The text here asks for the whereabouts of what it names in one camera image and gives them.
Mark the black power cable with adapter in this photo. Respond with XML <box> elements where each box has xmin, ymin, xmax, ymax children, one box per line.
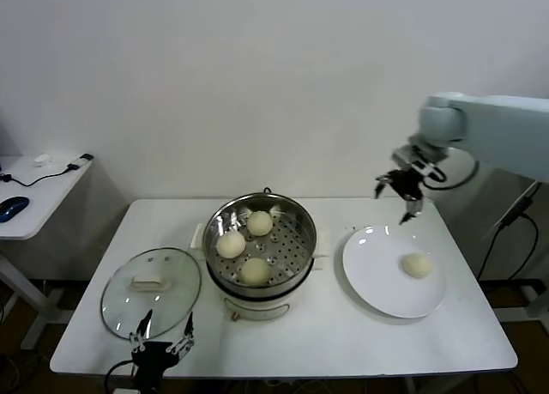
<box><xmin>476</xmin><ymin>183</ymin><xmax>541</xmax><ymax>283</ymax></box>

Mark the round glass pot lid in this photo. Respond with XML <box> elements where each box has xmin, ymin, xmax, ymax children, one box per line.
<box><xmin>100</xmin><ymin>246</ymin><xmax>203</xmax><ymax>342</ymax></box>

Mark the white steamed baozi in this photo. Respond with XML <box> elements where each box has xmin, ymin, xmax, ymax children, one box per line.
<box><xmin>215</xmin><ymin>231</ymin><xmax>247</xmax><ymax>259</ymax></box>
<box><xmin>401</xmin><ymin>252</ymin><xmax>433</xmax><ymax>280</ymax></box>
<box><xmin>246</xmin><ymin>210</ymin><xmax>275</xmax><ymax>239</ymax></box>
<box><xmin>239</xmin><ymin>257</ymin><xmax>272</xmax><ymax>288</ymax></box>

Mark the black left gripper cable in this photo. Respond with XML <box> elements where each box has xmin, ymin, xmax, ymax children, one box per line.
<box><xmin>105</xmin><ymin>359</ymin><xmax>139</xmax><ymax>394</ymax></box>

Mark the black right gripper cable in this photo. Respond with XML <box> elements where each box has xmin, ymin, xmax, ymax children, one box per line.
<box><xmin>424</xmin><ymin>153</ymin><xmax>480</xmax><ymax>192</ymax></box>

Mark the thin white cable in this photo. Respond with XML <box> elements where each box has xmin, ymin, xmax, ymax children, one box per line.
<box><xmin>482</xmin><ymin>181</ymin><xmax>542</xmax><ymax>240</ymax></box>

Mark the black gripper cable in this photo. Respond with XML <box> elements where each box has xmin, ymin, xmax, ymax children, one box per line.
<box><xmin>105</xmin><ymin>359</ymin><xmax>139</xmax><ymax>394</ymax></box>
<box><xmin>424</xmin><ymin>153</ymin><xmax>480</xmax><ymax>192</ymax></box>

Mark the stainless steel steamer basket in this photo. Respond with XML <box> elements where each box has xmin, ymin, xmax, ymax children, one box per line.
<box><xmin>202</xmin><ymin>191</ymin><xmax>318</xmax><ymax>290</ymax></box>

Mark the cream electric cooker base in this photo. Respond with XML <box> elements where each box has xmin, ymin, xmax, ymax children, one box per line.
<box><xmin>190</xmin><ymin>221</ymin><xmax>331</xmax><ymax>323</ymax></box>

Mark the black desk cable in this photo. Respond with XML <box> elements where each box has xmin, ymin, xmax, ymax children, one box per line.
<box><xmin>0</xmin><ymin>164</ymin><xmax>81</xmax><ymax>187</ymax></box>

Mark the white side desk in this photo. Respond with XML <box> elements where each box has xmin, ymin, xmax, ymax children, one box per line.
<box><xmin>0</xmin><ymin>153</ymin><xmax>130</xmax><ymax>351</ymax></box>

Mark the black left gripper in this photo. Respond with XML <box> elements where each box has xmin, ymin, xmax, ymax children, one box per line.
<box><xmin>129</xmin><ymin>309</ymin><xmax>196</xmax><ymax>394</ymax></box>

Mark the round white plate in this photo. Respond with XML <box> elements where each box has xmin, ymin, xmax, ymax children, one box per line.
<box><xmin>341</xmin><ymin>224</ymin><xmax>449</xmax><ymax>319</ymax></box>

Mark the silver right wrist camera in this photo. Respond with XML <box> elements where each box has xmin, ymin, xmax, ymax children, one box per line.
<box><xmin>390</xmin><ymin>143</ymin><xmax>449</xmax><ymax>176</ymax></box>

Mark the blue computer mouse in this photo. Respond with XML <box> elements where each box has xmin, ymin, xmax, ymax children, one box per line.
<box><xmin>0</xmin><ymin>195</ymin><xmax>31</xmax><ymax>222</ymax></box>

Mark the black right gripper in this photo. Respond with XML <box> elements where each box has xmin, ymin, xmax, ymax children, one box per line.
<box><xmin>374</xmin><ymin>167</ymin><xmax>427</xmax><ymax>227</ymax></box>

